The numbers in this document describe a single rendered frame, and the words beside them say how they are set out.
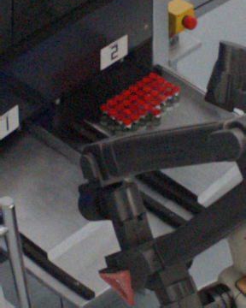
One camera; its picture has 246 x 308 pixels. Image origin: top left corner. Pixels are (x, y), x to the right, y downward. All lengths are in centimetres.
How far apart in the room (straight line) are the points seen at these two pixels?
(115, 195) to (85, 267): 49
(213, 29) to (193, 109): 177
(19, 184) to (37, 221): 12
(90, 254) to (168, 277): 56
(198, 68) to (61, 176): 176
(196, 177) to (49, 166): 32
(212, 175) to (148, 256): 75
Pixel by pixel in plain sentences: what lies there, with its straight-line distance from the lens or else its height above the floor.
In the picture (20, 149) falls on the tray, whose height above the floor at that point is 88.
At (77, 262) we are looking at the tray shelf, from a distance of 223.
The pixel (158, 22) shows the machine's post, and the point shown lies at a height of 103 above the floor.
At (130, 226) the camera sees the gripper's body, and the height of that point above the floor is 128.
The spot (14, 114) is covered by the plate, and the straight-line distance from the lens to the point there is 233.
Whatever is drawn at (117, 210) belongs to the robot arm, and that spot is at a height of 130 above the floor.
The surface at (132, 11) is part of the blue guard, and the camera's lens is 249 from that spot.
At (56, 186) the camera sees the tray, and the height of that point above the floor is 88.
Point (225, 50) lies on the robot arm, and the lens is 199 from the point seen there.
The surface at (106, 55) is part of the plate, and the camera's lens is 249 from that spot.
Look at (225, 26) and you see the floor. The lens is 435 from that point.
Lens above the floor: 256
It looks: 43 degrees down
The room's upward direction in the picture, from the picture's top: straight up
